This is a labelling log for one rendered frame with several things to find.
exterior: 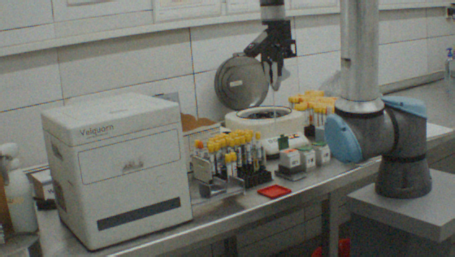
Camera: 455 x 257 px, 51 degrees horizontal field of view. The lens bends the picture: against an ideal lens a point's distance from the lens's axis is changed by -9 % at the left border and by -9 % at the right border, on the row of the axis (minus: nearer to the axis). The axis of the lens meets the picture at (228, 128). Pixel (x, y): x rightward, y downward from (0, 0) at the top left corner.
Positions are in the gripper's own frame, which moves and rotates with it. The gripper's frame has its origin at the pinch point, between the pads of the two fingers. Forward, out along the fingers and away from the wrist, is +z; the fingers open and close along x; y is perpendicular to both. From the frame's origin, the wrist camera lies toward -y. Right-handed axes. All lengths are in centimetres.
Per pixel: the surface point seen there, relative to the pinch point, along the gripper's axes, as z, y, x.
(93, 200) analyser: 13, -64, -15
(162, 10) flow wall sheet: -26, -9, 48
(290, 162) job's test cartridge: 20.4, -3.1, -9.4
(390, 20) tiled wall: -12, 122, 49
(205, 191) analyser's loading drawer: 20.4, -32.8, -11.0
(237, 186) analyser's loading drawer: 21.6, -23.4, -11.5
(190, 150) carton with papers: 17.0, -21.8, 14.8
